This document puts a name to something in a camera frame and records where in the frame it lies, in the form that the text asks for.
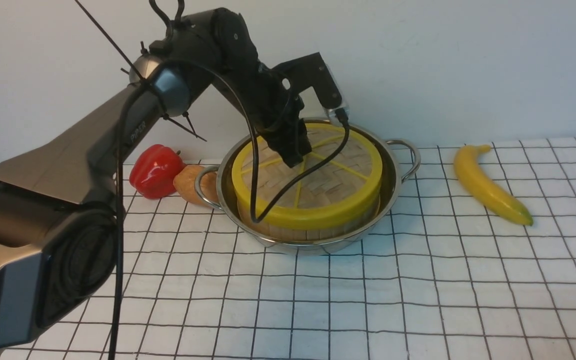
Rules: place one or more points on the white checkered tablecloth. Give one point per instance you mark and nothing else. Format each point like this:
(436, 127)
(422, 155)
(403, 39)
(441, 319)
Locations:
(438, 278)

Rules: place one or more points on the brown potato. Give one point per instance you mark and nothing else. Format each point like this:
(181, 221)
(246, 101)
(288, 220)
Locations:
(184, 183)

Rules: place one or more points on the yellow banana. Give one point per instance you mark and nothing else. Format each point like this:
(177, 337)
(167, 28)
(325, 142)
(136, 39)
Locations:
(484, 190)

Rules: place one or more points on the yellow rimmed bamboo steamer basket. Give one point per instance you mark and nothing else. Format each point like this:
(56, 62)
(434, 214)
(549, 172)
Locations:
(301, 224)

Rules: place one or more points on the stainless steel two-handled pot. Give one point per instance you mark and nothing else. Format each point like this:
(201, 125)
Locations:
(400, 160)

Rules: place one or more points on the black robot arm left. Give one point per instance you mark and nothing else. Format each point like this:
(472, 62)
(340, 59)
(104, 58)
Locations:
(61, 205)

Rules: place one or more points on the red bell pepper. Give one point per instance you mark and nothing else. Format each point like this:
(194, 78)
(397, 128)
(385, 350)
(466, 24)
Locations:
(153, 173)

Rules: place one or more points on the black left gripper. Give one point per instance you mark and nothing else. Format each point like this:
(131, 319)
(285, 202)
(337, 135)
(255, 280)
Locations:
(271, 105)

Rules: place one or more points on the yellow rimmed woven steamer lid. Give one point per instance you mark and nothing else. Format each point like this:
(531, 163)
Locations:
(354, 173)

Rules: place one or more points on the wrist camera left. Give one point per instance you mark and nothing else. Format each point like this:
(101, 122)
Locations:
(315, 80)

